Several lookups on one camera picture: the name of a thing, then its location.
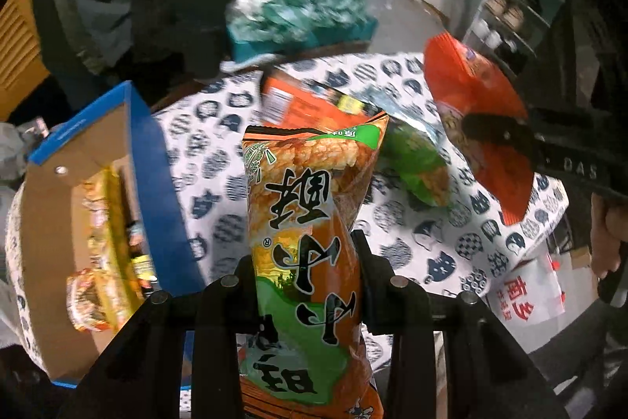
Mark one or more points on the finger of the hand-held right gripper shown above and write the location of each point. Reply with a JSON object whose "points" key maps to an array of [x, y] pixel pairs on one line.
{"points": [[490, 129]]}

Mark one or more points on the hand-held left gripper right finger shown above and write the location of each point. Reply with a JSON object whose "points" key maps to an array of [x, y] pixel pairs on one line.
{"points": [[378, 296]]}

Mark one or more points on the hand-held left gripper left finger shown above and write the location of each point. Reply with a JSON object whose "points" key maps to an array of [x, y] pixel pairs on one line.
{"points": [[216, 311]]}

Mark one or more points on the red snack bag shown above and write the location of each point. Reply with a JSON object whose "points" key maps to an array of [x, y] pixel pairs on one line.
{"points": [[466, 80]]}

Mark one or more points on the black snack packet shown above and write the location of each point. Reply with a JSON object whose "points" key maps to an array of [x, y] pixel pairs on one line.
{"points": [[142, 269]]}

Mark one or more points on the orange green rice cracker bag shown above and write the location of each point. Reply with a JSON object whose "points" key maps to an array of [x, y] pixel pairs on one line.
{"points": [[304, 227]]}

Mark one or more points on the yellow biscuit packet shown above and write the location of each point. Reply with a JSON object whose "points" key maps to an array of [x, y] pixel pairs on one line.
{"points": [[91, 301]]}

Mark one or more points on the long gold cracker packet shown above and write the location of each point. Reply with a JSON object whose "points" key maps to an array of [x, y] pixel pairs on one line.
{"points": [[115, 227]]}

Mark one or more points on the blue cardboard box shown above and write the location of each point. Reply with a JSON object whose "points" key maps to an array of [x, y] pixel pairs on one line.
{"points": [[147, 163]]}

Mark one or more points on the person's right hand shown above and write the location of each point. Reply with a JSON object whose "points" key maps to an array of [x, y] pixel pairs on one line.
{"points": [[606, 232]]}

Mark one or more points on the green snack bag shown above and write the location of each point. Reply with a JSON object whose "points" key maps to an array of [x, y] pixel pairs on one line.
{"points": [[417, 163]]}

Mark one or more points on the cat print cloth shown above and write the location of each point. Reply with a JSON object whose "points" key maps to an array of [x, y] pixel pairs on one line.
{"points": [[221, 203]]}

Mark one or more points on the white plastic bag red print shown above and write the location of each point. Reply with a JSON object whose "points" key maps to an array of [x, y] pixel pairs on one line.
{"points": [[535, 301]]}

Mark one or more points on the orange snack packet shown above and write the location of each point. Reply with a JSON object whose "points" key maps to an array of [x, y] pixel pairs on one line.
{"points": [[314, 102]]}

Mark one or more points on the clear bag of teal packets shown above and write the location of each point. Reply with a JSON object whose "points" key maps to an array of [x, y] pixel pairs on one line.
{"points": [[294, 11]]}

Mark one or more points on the grey garment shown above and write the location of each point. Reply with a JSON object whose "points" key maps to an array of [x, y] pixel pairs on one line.
{"points": [[14, 149]]}

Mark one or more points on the wooden louvred door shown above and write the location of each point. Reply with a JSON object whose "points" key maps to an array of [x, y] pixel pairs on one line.
{"points": [[19, 55]]}

